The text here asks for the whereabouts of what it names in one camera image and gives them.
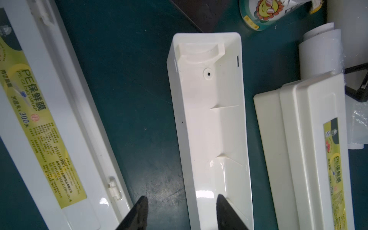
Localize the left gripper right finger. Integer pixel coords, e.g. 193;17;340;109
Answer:
216;194;249;230

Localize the green printed cup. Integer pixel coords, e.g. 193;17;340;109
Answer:
239;0;307;31

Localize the plastic wrap roll inner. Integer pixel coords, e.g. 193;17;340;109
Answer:
299;22;368;150

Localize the dispenser lid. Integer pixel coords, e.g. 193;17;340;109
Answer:
1;1;133;230

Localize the pink cherry blossom tree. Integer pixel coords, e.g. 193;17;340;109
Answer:
170;0;230;33

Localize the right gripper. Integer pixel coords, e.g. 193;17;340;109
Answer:
343;62;368;103

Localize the right white wrap dispenser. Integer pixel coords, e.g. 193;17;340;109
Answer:
254;73;355;230

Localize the dispenser base tray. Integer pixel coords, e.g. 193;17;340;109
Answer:
167;32;254;230

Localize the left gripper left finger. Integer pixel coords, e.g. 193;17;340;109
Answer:
116;196;149;230

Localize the small plastic bottle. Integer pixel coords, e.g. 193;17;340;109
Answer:
309;0;324;14

